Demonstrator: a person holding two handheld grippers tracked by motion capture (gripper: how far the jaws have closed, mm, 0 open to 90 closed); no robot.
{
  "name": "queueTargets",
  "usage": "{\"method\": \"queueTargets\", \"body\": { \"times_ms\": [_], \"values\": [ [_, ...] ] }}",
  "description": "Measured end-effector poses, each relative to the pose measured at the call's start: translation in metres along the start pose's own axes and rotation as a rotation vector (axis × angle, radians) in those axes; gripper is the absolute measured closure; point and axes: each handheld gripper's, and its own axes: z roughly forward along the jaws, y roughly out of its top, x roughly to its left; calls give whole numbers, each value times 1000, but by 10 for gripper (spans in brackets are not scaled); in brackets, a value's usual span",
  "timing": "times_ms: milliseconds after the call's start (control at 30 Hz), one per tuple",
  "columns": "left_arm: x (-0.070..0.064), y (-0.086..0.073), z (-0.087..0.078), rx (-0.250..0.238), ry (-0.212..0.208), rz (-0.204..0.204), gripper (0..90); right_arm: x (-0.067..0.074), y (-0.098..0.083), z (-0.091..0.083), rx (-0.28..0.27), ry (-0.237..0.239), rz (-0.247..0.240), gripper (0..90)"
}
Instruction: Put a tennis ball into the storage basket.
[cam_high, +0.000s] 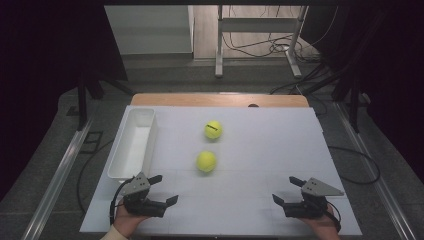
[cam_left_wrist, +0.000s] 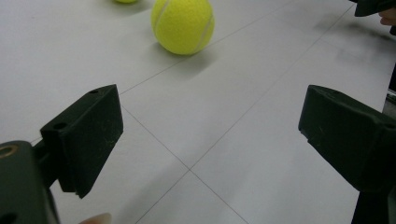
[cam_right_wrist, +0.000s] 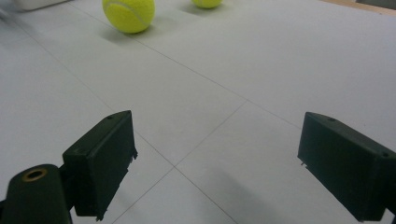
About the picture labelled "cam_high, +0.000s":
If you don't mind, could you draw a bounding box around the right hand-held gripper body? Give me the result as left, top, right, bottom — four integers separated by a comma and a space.
283, 177, 345, 220

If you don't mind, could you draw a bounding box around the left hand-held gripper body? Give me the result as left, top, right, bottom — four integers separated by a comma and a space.
119, 171, 168, 218

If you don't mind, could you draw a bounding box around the white plastic bin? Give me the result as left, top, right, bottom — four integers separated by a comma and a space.
106, 107, 159, 184

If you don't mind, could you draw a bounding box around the plain yellow tennis ball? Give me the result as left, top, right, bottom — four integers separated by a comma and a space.
195, 150, 218, 174

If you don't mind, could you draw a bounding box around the yellow tennis ball black print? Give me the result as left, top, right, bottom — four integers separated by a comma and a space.
203, 120, 224, 140

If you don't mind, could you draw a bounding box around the person's right hand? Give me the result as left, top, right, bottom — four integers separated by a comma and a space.
301, 203, 342, 240

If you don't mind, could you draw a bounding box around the person's left hand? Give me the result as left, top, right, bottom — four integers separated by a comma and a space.
113, 203, 149, 239

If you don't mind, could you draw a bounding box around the white board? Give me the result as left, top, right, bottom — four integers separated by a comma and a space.
79, 105, 363, 236

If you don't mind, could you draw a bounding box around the wooden table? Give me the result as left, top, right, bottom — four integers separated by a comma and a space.
129, 93, 310, 108

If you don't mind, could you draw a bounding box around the black stand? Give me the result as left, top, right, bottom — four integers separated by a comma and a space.
299, 63, 368, 134
66, 66, 134, 132

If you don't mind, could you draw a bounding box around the white cabinet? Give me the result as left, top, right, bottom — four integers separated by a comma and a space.
104, 4, 195, 56

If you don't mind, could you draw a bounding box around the dark curtain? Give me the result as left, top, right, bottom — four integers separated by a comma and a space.
0, 0, 128, 201
301, 0, 424, 184

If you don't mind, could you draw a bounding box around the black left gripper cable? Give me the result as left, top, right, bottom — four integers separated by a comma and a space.
109, 178, 134, 226

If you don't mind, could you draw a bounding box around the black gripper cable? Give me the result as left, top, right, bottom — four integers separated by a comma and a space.
324, 199, 342, 233
109, 178, 134, 226

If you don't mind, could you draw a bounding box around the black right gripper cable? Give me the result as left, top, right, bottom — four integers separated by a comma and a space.
324, 199, 342, 233

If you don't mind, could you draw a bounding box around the thin black floor cable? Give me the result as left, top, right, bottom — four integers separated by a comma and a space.
77, 138, 114, 214

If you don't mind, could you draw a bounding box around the metal floor rail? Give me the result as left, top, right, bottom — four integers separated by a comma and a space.
21, 119, 94, 240
334, 101, 418, 240

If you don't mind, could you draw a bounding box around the black floor cable loop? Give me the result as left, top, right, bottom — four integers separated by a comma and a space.
328, 145, 381, 185

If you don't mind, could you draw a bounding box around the bundle of floor cables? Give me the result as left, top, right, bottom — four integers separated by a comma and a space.
222, 33, 321, 63

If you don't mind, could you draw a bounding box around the white metal desk frame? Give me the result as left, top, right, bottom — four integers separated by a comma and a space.
214, 4, 309, 79

